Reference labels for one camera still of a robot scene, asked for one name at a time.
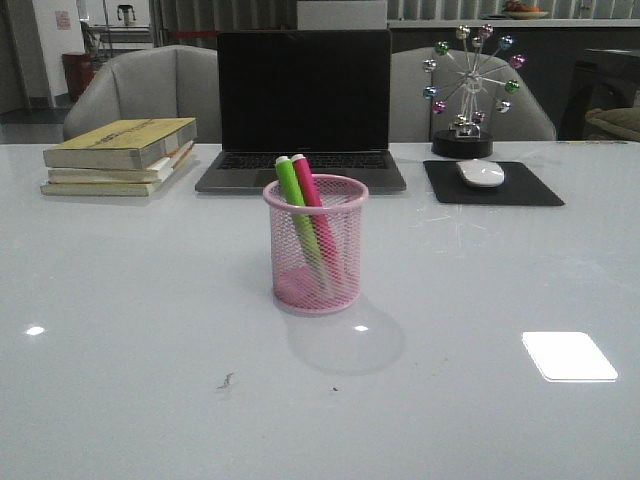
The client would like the pink highlighter pen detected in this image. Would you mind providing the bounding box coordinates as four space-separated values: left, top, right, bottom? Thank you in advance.
291 154 342 283

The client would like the green highlighter pen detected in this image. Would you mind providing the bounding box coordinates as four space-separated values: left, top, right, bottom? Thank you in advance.
275 156 327 289

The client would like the pink mesh pen holder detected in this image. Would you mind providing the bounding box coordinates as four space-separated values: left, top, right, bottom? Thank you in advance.
263 174 369 314

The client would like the grey open laptop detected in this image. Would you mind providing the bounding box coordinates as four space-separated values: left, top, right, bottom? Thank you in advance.
195 29 406 194

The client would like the white computer mouse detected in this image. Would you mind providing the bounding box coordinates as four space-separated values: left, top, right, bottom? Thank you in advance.
455 159 506 188

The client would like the middle cream book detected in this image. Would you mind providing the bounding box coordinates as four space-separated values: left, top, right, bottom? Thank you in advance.
48 141 194 183

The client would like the cream book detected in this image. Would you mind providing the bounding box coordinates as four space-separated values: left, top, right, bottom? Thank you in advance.
40 154 191 197
48 141 194 183

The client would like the right grey armchair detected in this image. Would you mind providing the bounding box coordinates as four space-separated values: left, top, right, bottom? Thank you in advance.
389 47 556 142

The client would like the grey armchair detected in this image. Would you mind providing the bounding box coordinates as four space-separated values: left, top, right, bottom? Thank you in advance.
63 45 222 143
389 47 556 142

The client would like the black mouse pad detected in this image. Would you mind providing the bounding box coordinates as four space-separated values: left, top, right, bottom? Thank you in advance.
423 160 564 207

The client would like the top yellow book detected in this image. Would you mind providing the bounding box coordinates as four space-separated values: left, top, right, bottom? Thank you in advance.
43 117 197 170

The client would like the ferris wheel desk toy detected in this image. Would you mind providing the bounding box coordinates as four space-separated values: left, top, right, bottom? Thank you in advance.
422 23 521 159

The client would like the left grey armchair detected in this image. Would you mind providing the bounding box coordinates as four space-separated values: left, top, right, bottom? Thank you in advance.
63 45 222 143

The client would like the bottom cream book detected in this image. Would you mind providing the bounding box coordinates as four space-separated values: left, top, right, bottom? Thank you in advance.
40 154 191 197

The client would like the red trash bin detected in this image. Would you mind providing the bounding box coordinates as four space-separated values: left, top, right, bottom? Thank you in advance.
62 52 94 102

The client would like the fruit bowl on counter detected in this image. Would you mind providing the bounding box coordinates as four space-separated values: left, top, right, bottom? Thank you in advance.
502 0 548 20

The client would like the olive cushion at right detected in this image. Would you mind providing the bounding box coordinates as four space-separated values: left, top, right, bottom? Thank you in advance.
585 107 640 142

